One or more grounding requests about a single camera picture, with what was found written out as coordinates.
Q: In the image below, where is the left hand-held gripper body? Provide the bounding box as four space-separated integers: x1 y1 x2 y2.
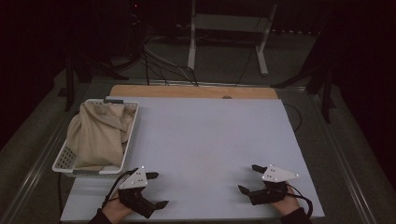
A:
118 166 157 219

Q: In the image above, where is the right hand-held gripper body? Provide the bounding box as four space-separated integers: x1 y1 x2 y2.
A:
248 163 301 206

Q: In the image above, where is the person's right hand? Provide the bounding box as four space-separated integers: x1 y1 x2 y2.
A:
270 186 302 217

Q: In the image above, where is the person's left hand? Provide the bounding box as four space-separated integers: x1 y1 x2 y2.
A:
101 190 134 224

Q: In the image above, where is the white table board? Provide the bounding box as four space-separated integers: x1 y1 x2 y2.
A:
60 95 325 223

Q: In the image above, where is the beige cloth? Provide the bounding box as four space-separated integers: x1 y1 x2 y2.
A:
65 102 137 171

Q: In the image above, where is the white perforated plastic basket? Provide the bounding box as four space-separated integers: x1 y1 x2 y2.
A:
51 98 140 179

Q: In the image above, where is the wooden table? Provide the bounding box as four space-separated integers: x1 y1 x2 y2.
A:
109 84 279 100

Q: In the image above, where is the black tripod stand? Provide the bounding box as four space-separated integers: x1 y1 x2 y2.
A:
270 55 338 124

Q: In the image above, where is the white metal stand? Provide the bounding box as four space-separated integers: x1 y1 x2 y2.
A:
187 0 278 77

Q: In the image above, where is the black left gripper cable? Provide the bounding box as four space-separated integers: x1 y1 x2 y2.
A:
101 167 139 210

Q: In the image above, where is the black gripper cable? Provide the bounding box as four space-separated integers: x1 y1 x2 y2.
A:
285 184 314 218
101 167 139 210

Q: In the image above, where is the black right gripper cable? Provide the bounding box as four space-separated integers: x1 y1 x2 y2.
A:
285 184 314 218

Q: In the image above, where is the black looped cable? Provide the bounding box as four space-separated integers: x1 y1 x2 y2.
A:
283 102 304 133

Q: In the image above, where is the thin black floor cable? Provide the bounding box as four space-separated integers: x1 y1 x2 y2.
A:
235 15 264 86

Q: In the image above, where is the bundle of floor cables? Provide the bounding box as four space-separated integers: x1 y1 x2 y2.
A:
141 35 200 87

